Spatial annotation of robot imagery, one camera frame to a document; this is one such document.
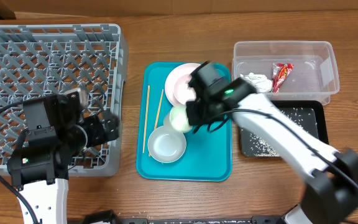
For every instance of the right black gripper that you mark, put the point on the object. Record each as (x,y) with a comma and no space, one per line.
(196,112)

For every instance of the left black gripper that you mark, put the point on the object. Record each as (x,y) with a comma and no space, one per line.
(99,135)

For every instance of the white paper cup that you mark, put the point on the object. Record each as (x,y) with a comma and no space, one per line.
(178,120)

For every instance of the grey bowl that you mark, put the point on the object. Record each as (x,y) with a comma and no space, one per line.
(166,144)

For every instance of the white tissue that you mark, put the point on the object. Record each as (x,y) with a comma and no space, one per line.
(259,81)

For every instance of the red snack wrapper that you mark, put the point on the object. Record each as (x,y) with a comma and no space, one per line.
(280,73)

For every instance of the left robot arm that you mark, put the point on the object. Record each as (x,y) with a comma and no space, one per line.
(39,171)

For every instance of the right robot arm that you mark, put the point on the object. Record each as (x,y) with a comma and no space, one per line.
(331,178)

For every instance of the clear plastic waste bin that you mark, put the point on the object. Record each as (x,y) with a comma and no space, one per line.
(314,75)

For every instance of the black food waste tray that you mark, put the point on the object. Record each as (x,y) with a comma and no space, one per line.
(318,109)

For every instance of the left wooden chopstick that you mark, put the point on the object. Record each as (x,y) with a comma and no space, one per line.
(146,119)

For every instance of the wooden chopstick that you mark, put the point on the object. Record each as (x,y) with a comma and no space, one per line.
(155,104)
(146,119)

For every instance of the right wooden chopstick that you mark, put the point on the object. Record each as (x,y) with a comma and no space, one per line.
(155,104)

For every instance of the large white plate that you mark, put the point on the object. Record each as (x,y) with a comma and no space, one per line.
(173,76)

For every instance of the teal plastic tray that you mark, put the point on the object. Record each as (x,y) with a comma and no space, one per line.
(208,156)

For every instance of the spilled rice pile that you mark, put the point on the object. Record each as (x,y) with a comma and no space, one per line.
(254,146)

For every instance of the grey plastic dish rack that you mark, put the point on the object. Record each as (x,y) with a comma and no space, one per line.
(43,60)

